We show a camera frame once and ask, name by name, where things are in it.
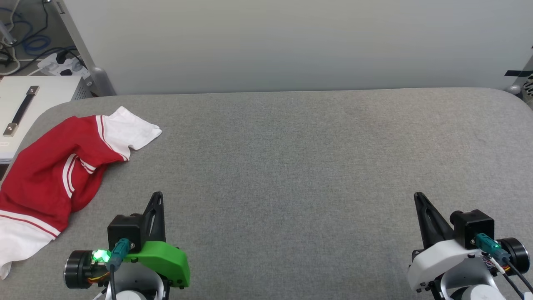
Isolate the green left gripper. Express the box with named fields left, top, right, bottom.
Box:
left=123, top=191, right=191, bottom=289

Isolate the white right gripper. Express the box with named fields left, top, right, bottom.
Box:
left=407, top=192, right=484, bottom=292

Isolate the white cable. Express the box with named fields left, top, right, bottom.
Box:
left=0, top=42, right=21, bottom=76

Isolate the white power strip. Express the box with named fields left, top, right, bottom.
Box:
left=37, top=53, right=90, bottom=80

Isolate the black case handle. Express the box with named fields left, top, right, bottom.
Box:
left=3, top=85, right=40, bottom=137

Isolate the blue coiled cable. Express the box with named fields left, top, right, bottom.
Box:
left=8, top=6, right=51, bottom=57

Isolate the white vented object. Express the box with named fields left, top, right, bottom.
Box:
left=521, top=77, right=533, bottom=105

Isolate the red white basketball jersey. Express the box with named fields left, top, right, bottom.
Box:
left=0, top=106, right=163, bottom=280

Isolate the black cable teal plug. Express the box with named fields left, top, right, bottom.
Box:
left=100, top=238, right=134, bottom=300
left=475, top=233, right=533, bottom=294

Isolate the grey metal partition post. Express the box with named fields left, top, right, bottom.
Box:
left=53, top=0, right=116, bottom=97

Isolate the white equipment case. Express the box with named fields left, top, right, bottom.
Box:
left=0, top=76, right=93, bottom=164

